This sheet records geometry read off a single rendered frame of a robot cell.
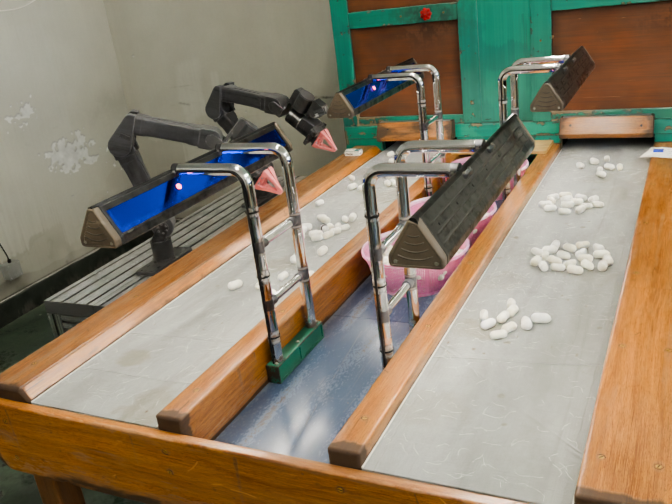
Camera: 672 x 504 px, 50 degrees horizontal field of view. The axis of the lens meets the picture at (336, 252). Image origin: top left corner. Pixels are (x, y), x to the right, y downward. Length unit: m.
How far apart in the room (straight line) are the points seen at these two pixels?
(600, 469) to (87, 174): 3.60
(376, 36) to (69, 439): 1.91
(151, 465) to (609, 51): 1.96
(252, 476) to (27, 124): 3.04
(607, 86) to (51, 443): 2.02
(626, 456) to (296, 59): 3.09
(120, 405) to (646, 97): 1.95
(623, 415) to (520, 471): 0.18
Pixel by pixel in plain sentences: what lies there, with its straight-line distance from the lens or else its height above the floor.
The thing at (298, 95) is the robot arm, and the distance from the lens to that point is 2.48.
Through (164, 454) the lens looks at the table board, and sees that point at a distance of 1.29.
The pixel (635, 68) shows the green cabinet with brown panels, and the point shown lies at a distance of 2.64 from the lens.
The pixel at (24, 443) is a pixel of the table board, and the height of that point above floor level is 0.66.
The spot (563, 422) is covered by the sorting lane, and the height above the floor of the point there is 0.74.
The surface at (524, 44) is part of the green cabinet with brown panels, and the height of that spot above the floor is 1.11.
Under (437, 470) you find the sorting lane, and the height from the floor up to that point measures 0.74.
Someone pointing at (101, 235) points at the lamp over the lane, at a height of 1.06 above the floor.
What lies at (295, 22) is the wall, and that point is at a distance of 3.85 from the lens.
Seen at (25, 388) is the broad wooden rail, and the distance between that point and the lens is 1.52.
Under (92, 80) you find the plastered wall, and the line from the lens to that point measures 4.36.
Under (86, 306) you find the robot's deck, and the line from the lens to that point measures 2.07.
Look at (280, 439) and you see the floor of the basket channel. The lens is 1.31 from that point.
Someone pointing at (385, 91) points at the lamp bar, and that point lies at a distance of 2.27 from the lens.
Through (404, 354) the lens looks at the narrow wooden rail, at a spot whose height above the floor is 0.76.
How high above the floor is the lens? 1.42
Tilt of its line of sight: 21 degrees down
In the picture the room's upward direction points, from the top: 7 degrees counter-clockwise
